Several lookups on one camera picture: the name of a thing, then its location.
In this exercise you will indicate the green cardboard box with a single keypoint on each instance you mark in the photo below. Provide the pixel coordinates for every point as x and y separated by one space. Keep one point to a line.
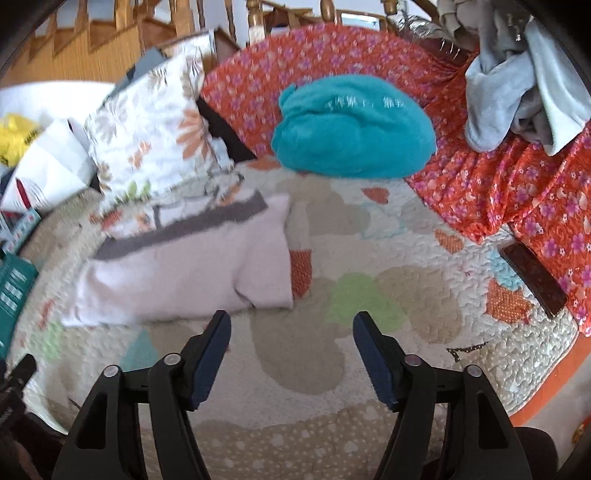
14 290

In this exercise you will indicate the wooden staircase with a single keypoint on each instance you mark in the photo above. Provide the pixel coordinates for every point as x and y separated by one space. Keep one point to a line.
92 46

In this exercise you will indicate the yellow plastic bag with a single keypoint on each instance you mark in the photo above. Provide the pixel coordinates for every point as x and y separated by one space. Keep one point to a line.
16 138

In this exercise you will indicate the white paper bag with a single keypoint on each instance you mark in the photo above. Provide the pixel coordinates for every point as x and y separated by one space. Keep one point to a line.
51 161

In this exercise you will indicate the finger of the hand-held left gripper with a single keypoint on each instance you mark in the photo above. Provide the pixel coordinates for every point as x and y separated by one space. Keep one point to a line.
23 371

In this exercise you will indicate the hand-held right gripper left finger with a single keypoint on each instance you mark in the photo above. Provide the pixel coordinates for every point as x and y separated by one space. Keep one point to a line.
212 355

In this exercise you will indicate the wooden bed rail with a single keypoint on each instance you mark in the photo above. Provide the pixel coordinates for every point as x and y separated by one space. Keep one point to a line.
256 18

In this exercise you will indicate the pale pink zip cardigan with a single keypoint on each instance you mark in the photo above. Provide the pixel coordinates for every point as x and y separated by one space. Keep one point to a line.
184 267

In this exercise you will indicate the patchwork quilt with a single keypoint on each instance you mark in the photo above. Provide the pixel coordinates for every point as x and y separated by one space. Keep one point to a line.
300 415

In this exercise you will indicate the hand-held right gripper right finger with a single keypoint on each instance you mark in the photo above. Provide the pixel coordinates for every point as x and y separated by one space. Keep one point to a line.
374 360

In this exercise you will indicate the dark brown phone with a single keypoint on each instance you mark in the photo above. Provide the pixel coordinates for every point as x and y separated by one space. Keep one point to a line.
531 277

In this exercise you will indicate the red floral pillow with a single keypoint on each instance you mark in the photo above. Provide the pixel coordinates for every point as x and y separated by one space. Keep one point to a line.
461 194

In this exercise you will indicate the grey fleece garment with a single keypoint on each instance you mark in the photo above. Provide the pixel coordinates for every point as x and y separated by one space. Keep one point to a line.
498 92

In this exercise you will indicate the colourful long flat box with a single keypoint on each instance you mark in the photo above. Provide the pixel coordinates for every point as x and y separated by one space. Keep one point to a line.
23 228

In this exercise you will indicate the floral print pillow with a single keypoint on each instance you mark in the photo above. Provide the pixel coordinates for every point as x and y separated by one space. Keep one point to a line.
152 120

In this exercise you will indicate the teal fleece cloth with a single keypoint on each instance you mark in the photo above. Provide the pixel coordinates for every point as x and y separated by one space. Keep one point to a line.
351 134

